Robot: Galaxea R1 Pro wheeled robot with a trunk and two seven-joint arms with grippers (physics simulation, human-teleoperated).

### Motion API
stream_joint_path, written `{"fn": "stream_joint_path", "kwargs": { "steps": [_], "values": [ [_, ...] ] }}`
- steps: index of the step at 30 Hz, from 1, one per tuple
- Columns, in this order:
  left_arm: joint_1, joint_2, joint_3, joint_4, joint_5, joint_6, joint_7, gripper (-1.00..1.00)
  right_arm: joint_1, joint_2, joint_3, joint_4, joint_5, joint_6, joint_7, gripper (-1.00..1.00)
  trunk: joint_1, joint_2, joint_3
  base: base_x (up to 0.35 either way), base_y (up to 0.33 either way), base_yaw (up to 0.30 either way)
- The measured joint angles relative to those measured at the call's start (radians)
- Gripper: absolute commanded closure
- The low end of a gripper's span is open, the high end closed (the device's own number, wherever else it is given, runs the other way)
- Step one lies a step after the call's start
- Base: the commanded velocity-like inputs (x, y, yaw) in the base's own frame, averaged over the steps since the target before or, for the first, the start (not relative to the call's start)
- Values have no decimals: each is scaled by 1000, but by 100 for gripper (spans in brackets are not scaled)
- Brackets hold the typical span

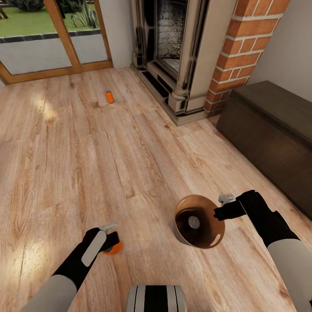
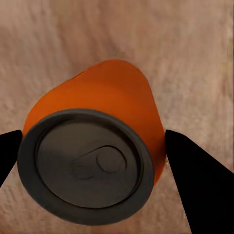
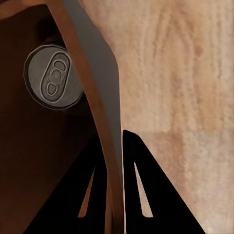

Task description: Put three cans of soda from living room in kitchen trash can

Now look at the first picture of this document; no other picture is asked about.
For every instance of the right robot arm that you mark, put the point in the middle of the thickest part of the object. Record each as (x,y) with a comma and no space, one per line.
(291,257)

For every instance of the can of soda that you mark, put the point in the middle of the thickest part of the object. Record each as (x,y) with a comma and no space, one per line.
(114,249)
(109,97)
(191,224)

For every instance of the trash can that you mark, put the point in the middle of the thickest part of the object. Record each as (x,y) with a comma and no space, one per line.
(210,227)

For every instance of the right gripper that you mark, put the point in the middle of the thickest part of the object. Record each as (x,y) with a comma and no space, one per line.
(225,212)

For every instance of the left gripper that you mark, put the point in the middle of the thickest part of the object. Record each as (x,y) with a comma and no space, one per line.
(113,240)

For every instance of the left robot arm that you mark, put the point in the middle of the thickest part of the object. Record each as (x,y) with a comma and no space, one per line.
(58,293)

